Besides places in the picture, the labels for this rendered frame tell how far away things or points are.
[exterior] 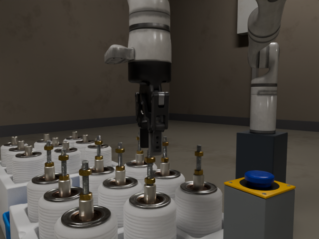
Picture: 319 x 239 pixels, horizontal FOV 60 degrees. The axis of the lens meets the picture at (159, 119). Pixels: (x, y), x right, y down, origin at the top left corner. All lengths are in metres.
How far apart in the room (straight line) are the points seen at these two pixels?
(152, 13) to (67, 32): 3.23
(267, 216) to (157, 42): 0.30
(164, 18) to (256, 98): 0.66
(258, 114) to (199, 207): 0.58
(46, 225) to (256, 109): 0.79
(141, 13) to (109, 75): 3.50
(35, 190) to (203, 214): 0.35
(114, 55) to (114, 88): 3.57
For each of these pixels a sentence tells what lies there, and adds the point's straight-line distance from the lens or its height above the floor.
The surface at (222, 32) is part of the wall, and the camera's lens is 4.33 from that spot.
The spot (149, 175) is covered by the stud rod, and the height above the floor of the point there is 0.30.
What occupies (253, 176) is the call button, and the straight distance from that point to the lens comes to 0.41.
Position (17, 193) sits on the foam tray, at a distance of 0.91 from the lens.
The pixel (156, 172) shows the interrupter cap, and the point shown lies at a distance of 0.69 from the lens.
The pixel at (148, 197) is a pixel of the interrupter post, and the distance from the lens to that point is 0.51.
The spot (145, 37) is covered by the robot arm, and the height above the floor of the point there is 0.53.
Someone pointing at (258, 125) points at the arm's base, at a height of 0.33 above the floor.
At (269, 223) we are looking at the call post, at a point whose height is 0.28.
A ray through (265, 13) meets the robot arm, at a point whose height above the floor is 0.64.
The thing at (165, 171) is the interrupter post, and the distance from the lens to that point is 0.66.
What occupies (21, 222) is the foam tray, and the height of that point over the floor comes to 0.18.
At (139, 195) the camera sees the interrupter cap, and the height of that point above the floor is 0.25.
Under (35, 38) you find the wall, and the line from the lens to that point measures 3.48.
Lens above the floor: 0.44
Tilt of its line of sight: 5 degrees down
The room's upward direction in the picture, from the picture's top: straight up
